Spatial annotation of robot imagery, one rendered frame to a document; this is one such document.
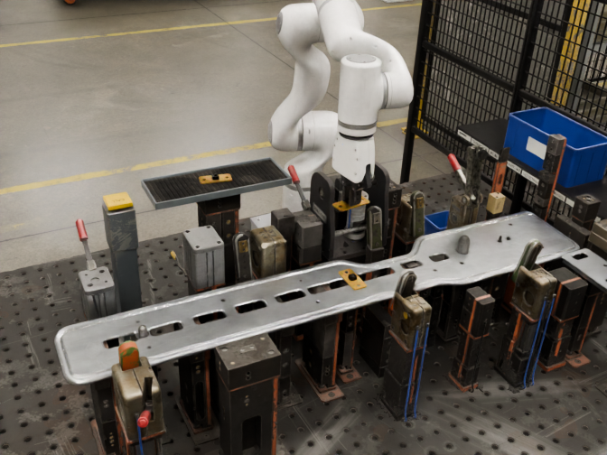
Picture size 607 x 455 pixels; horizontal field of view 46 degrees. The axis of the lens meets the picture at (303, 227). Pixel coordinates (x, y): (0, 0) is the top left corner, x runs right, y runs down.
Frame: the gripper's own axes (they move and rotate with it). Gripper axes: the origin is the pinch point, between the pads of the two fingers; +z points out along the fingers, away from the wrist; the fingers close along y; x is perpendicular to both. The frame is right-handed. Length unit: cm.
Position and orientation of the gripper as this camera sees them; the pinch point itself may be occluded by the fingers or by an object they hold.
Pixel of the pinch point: (351, 194)
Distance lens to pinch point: 161.8
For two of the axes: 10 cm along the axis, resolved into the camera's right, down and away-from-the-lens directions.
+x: 8.4, -2.7, 4.8
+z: -0.3, 8.5, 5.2
